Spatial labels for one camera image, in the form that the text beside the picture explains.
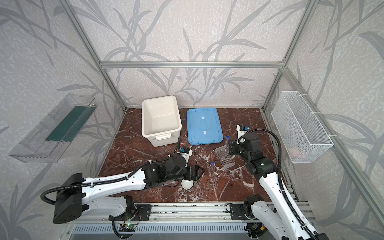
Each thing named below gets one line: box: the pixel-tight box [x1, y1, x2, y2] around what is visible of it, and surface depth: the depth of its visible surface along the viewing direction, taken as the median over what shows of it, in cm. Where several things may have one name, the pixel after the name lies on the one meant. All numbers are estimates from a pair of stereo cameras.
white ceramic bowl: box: [181, 179, 194, 190], surface depth 83 cm
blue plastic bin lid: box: [186, 107, 224, 145], surface depth 111 cm
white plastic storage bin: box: [141, 95, 182, 147], surface depth 107 cm
